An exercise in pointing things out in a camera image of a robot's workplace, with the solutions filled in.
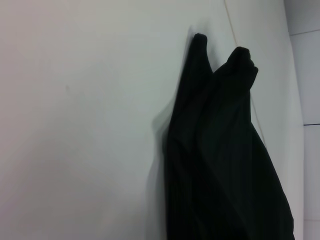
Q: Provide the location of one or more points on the black T-shirt with FREE print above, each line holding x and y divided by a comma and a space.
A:
220, 150

